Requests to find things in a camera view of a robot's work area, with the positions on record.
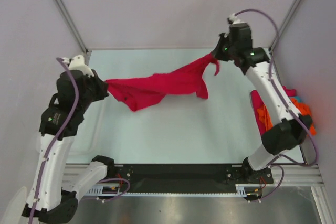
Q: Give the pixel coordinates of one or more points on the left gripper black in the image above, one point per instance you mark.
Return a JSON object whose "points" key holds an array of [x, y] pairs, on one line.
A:
{"points": [[101, 85]]}

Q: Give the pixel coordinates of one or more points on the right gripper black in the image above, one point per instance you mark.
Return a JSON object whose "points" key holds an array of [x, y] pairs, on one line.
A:
{"points": [[216, 52]]}

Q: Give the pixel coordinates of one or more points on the crimson red t shirt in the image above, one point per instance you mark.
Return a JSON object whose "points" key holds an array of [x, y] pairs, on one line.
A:
{"points": [[141, 93]]}

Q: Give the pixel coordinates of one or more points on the white perforated plastic basket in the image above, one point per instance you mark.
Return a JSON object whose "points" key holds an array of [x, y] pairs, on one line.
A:
{"points": [[89, 130]]}

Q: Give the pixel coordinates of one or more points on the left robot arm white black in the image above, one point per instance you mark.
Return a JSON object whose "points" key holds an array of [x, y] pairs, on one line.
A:
{"points": [[48, 201]]}

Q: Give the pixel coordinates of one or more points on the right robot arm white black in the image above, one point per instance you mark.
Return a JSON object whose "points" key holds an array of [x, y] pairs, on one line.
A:
{"points": [[289, 126]]}

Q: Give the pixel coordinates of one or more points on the folded magenta t shirt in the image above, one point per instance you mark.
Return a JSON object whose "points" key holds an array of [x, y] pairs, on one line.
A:
{"points": [[261, 114]]}

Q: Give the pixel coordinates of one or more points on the folded teal t shirt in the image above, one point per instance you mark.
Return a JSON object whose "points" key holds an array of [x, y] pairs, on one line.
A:
{"points": [[298, 99]]}

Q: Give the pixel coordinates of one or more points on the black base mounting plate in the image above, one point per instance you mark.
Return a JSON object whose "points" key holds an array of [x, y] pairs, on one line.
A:
{"points": [[189, 178]]}

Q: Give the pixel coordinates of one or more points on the folded orange t shirt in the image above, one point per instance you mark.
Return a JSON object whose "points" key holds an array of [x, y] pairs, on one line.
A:
{"points": [[303, 108]]}

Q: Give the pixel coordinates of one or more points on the white slotted cable duct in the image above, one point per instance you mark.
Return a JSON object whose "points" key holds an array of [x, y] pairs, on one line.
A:
{"points": [[97, 191]]}

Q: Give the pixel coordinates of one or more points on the aluminium extrusion rail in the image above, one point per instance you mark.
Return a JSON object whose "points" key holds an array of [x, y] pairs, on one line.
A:
{"points": [[295, 176]]}

